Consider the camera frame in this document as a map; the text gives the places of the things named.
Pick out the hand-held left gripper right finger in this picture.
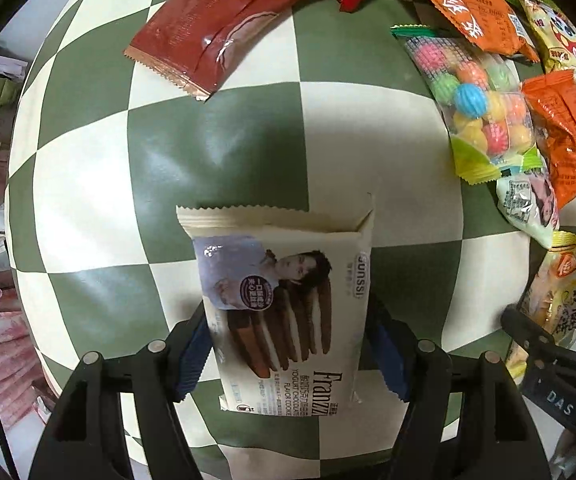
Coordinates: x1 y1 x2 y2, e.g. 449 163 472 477
365 292 551 480

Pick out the yellow white cartoon snack packet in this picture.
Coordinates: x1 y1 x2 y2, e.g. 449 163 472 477
517 0 576 88

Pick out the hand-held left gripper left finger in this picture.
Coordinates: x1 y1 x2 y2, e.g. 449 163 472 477
28 305 216 480

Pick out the yellow snack packet orange logo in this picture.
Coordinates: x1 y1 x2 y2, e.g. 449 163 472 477
505 227 576 386

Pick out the pink patterned cloth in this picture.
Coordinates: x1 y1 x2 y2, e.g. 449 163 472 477
0 310 58 413

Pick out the clear bag of colourful candy balls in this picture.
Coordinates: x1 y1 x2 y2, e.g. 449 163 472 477
390 24 544 186

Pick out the pale small snack packet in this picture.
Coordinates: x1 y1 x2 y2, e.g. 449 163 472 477
495 167 561 250

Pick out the small orange snack packet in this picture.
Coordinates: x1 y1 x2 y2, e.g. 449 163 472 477
520 70 576 211

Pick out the cream chocolate cookie packet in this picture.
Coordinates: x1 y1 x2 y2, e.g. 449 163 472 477
176 192 375 417

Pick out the reddish brown snack packet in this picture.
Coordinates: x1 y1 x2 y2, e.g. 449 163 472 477
124 0 336 103

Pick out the large orange snack packet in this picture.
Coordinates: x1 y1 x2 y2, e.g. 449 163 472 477
385 0 541 63

